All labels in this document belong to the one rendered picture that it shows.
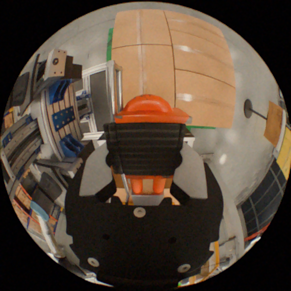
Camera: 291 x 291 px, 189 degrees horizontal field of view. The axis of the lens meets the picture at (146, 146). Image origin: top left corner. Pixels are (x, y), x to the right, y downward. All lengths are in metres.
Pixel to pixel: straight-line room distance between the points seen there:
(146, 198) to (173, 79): 0.64
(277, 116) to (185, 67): 1.52
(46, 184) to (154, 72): 0.83
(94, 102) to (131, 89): 0.57
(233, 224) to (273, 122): 1.44
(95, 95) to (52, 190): 0.94
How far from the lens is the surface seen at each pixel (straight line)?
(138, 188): 0.18
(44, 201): 0.51
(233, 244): 1.36
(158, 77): 0.66
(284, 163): 7.36
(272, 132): 1.76
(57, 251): 0.74
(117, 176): 0.50
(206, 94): 0.77
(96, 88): 1.11
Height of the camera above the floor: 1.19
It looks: 58 degrees down
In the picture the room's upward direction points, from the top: 179 degrees counter-clockwise
